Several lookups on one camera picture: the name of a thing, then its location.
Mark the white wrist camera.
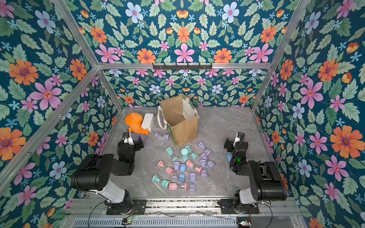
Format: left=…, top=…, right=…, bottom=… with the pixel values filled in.
left=122, top=133, right=134, bottom=145
left=233, top=136, right=241, bottom=147

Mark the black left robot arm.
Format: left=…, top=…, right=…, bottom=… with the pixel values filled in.
left=71, top=132, right=144, bottom=210

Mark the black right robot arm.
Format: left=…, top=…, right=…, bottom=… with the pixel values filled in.
left=223, top=132, right=288, bottom=213

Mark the blue hourglass centre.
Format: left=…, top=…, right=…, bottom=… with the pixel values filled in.
left=178, top=163, right=186, bottom=182

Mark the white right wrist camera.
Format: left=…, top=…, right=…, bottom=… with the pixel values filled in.
left=233, top=136, right=241, bottom=147

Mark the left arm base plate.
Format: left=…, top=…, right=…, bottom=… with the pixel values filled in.
left=106, top=199, right=147, bottom=215

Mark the white rectangular box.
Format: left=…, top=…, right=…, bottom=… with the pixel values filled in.
left=141, top=113, right=155, bottom=132

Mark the blue hourglass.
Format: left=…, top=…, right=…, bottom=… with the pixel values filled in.
left=178, top=163, right=186, bottom=182
left=226, top=154, right=233, bottom=162

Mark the large teal hourglass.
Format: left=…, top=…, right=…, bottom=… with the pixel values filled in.
left=181, top=148, right=189, bottom=162

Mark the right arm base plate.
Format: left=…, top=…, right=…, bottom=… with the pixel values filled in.
left=218, top=199, right=259, bottom=215

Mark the orange plush toy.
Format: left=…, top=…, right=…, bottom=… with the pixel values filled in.
left=125, top=112, right=149, bottom=135

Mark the blue hourglass right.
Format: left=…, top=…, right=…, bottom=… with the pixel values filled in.
left=226, top=154, right=233, bottom=162

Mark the purple hourglass front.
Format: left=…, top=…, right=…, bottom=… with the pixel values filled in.
left=189, top=173, right=197, bottom=192

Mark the purple hourglass right pair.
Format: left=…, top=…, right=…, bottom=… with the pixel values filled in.
left=200, top=159, right=216, bottom=169

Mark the pink hourglass front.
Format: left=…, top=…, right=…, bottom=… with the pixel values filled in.
left=168, top=182, right=188, bottom=191

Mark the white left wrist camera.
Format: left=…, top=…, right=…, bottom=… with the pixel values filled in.
left=122, top=133, right=134, bottom=145

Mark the pink hourglass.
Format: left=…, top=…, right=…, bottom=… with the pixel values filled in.
left=157, top=160, right=175, bottom=176
left=168, top=182, right=188, bottom=191
left=186, top=160, right=203, bottom=173

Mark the black hook rail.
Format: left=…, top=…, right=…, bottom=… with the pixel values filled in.
left=152, top=63, right=213, bottom=70

